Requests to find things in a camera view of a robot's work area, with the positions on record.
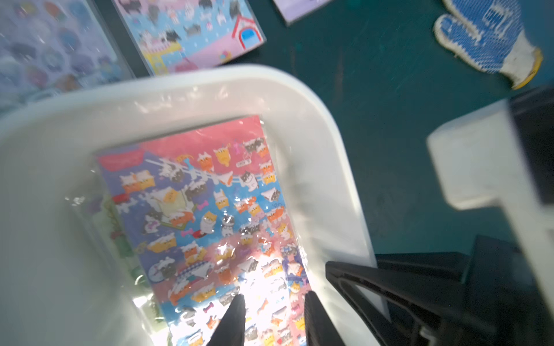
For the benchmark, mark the blue dotted work glove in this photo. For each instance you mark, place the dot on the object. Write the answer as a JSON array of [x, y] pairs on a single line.
[[489, 36]]

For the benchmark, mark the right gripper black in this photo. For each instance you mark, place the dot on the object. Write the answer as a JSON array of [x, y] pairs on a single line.
[[489, 297]]

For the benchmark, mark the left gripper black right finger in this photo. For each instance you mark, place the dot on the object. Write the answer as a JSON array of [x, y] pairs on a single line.
[[320, 330]]

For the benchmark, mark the purple sticker sheet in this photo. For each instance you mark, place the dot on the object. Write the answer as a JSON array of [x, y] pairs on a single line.
[[53, 47]]

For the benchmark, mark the white plastic storage box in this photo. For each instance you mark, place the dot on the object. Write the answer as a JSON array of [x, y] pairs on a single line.
[[55, 287]]

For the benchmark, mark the pale green sticker sheet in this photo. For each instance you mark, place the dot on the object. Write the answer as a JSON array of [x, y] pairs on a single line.
[[122, 260]]

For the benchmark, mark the pink blue cat sticker sheet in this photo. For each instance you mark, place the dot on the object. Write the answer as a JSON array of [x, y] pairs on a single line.
[[204, 213]]

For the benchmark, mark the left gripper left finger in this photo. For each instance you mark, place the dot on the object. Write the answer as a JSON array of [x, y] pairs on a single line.
[[231, 329]]

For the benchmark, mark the pink bear sticker sheet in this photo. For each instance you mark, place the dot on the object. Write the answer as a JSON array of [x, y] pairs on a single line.
[[293, 10]]

